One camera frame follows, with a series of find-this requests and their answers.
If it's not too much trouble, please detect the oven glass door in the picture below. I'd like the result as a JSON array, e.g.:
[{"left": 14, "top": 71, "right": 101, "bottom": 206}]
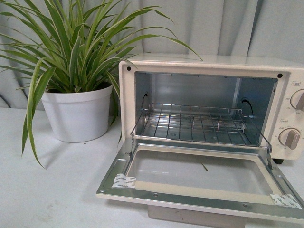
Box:
[{"left": 96, "top": 141, "right": 304, "bottom": 227}]

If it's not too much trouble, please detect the white plastic flower pot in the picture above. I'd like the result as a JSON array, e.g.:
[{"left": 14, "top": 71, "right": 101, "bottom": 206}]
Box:
[{"left": 41, "top": 84, "right": 113, "bottom": 143}]

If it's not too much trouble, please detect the white Toshiba toaster oven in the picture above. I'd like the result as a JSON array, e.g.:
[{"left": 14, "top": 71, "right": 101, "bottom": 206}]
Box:
[{"left": 119, "top": 54, "right": 304, "bottom": 162}]

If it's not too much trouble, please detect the metal wire oven rack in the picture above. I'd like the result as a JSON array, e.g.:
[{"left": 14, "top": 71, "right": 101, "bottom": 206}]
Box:
[{"left": 131, "top": 103, "right": 272, "bottom": 154}]

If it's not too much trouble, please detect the upper beige temperature knob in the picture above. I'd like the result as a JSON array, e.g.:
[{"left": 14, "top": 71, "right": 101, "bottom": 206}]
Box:
[{"left": 290, "top": 89, "right": 304, "bottom": 111}]

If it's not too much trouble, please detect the grey backdrop curtain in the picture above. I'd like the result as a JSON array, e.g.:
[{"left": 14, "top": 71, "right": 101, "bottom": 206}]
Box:
[{"left": 0, "top": 0, "right": 304, "bottom": 112}]

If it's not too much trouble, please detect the green striped spider plant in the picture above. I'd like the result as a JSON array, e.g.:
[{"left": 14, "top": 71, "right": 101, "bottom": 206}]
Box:
[{"left": 0, "top": 0, "right": 204, "bottom": 170}]

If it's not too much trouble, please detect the lower beige timer knob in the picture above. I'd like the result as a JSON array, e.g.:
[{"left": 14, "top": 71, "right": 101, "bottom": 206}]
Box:
[{"left": 278, "top": 128, "right": 301, "bottom": 150}]

